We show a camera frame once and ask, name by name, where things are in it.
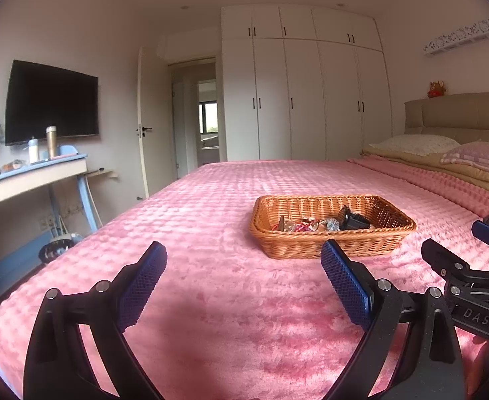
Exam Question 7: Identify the white decorative wall shelf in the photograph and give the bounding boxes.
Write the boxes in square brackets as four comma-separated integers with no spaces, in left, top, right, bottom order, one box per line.
[422,17,489,57]

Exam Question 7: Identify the black wall television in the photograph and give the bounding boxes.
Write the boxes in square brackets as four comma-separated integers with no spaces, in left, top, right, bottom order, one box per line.
[5,59,100,147]

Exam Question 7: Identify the floor fan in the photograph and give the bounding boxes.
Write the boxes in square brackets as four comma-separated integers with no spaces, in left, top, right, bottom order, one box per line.
[39,233,83,264]

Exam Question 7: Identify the small wall shelf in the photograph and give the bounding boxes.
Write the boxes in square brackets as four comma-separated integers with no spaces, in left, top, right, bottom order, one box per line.
[87,168,119,181]

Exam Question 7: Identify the white room door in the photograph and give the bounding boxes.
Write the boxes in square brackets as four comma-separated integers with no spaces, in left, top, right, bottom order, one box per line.
[137,46,164,200]

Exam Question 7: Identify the beige bed headboard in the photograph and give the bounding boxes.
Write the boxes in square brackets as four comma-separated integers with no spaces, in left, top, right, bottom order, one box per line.
[404,91,489,147]

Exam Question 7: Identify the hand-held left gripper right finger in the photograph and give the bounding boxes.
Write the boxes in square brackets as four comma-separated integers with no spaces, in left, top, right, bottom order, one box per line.
[321,239,466,400]

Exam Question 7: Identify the wall power outlets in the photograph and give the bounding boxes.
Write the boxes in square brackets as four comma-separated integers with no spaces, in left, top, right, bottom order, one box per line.
[38,204,83,230]

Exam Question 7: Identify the pink checkered pillow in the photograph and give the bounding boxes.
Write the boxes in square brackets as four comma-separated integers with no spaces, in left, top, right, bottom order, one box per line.
[441,141,489,169]

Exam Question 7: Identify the window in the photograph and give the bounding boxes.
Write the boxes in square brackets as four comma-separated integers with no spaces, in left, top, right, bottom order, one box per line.
[198,101,218,135]

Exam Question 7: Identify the red string bracelet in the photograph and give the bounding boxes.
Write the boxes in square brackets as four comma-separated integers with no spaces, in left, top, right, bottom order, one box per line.
[271,221,313,233]

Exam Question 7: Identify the white pillow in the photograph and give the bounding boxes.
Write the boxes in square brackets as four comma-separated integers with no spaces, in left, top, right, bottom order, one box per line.
[368,134,462,158]

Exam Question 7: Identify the beige folded quilt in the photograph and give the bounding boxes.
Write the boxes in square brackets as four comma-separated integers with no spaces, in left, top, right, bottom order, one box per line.
[360,150,489,201]

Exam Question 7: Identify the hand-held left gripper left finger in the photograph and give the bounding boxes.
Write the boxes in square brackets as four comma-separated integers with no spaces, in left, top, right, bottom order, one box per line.
[23,241,168,400]

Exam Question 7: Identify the white wardrobe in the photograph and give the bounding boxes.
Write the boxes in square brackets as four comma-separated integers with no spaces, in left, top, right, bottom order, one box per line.
[220,5,394,162]

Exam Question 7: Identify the pink plush blanket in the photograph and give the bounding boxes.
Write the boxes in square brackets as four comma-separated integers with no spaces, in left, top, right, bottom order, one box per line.
[0,156,489,400]

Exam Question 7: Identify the blue and white desk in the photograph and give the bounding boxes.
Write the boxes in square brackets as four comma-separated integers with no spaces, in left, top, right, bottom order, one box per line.
[0,153,103,235]

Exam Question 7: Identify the brown wicker basket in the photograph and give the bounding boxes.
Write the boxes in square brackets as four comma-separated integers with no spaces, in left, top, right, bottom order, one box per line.
[250,194,417,260]

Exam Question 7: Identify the gold thermos cup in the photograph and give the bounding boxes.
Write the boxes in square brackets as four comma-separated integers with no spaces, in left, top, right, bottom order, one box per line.
[45,126,58,160]

